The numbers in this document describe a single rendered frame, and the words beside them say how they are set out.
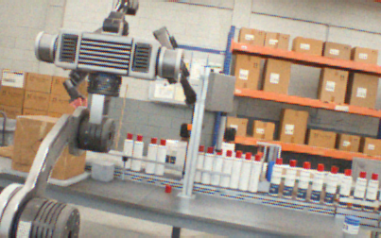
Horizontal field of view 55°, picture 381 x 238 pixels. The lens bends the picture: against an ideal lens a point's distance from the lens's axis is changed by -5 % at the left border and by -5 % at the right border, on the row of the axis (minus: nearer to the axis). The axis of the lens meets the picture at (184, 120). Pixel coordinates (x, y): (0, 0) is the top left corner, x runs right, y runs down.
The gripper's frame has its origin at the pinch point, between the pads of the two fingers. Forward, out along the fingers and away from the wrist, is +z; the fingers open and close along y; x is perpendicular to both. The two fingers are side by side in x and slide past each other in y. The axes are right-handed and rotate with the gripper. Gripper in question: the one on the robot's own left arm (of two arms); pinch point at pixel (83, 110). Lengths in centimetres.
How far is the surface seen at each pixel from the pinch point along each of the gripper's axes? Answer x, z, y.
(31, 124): 18.1, -3.6, -31.4
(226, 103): -69, 37, -12
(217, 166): -49, 64, -5
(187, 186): -31, 63, -16
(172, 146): -28, 45, 41
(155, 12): -78, -145, 438
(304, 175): -86, 90, -12
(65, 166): 13.1, 22.9, -33.4
